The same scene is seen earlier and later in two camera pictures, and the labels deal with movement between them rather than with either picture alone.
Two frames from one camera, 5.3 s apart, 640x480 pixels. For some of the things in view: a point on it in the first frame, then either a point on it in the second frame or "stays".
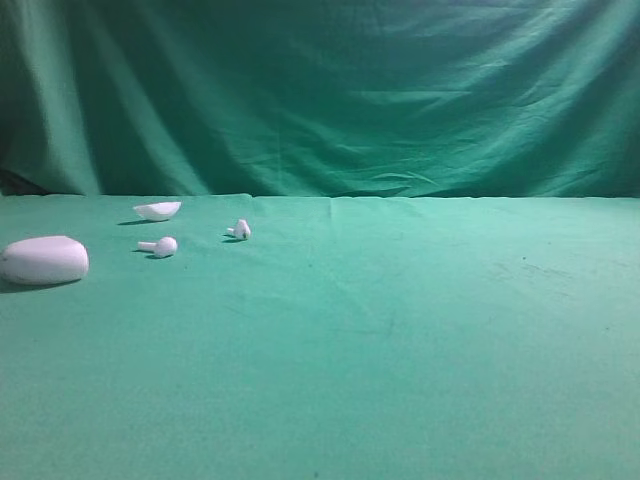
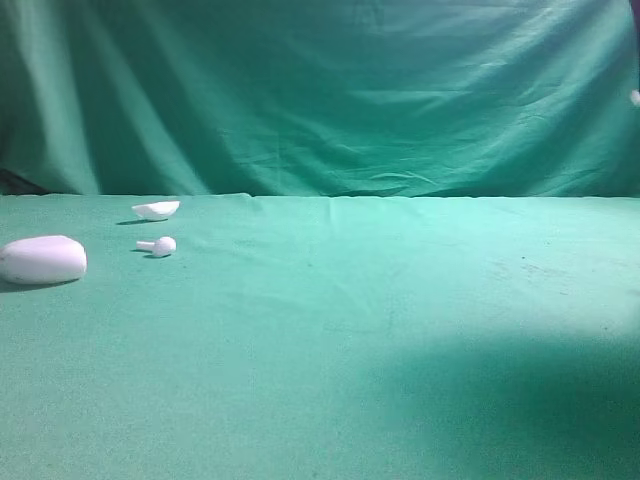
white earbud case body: [44, 260] stays
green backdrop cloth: [321, 98] stays
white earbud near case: [165, 247] stays
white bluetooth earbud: [242, 229] -> [635, 97]
